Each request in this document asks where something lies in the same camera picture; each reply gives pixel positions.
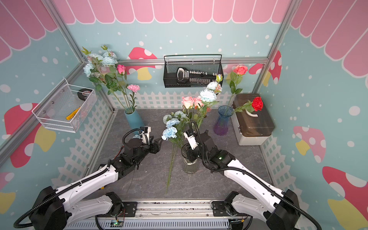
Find clear glass vase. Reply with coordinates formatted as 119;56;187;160
181;144;198;174

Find double blue carnation stem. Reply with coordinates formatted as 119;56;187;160
162;116;184;148

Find single blue flower stem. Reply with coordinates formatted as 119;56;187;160
133;134;142;139

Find pale blue flower stem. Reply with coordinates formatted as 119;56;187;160
163;112;176;194

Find purple glass vase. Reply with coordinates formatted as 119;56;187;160
213;105;234;136

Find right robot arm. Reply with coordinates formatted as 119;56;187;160
184;121;322;230

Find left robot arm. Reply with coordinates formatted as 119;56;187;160
13;126;163;230

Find teal ceramic vase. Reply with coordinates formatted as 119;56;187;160
124;108;145;129

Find flowers in clear vase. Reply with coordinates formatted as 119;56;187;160
194;74;223;126

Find bouquet in teal vase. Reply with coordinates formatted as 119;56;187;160
81;45;140;115

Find pink roses stem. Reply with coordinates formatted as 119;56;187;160
182;96;204;119

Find brown lid storage box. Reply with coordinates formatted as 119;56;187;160
232;94;275;146

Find bit set tool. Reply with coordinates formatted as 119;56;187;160
176;68;216;85

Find red rose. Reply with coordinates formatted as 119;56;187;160
234;97;264;113

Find black tape roll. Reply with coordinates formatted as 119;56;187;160
77;88;92;101

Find coral pink rose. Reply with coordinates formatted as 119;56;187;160
227;65;248;107

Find yellow tool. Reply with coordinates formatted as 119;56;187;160
66;107;80;121

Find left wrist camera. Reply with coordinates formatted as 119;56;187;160
140;126;151;145

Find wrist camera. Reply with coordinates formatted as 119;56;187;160
184;131;198;150
140;126;151;145

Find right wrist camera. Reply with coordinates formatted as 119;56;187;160
184;131;198;150

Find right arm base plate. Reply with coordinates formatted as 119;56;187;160
211;201;248;217

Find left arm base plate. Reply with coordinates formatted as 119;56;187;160
97;202;138;218

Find black wire basket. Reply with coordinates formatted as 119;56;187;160
163;54;224;88

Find white wire basket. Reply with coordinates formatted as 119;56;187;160
32;79;97;133

